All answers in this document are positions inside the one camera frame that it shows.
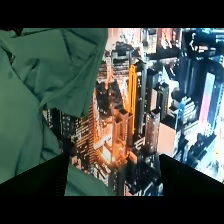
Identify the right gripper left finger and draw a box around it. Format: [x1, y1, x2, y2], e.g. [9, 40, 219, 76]
[0, 152, 70, 197]

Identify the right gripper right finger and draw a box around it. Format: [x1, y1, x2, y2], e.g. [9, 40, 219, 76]
[158, 153, 224, 197]

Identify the green shirt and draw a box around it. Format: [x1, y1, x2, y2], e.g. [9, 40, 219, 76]
[0, 27, 114, 197]

